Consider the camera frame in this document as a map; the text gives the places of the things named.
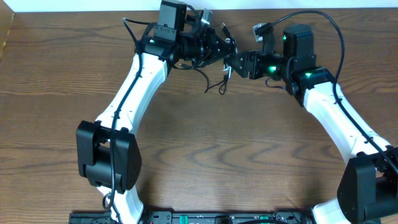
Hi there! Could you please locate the cardboard box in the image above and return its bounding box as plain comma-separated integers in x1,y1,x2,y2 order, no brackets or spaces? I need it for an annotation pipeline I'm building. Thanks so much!
0,0,15,57

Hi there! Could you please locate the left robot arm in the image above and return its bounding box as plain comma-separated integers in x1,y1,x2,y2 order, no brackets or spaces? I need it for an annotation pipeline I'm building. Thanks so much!
76,1,236,223

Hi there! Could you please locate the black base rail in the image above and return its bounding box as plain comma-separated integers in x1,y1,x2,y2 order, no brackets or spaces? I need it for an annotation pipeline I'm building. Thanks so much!
68,209,314,224

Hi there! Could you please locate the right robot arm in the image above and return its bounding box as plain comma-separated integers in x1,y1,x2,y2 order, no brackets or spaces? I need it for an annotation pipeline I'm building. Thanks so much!
224,24,397,223

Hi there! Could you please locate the black USB cable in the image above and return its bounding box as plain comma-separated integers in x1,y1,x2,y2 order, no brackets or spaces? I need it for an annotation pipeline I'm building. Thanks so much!
180,22,239,96

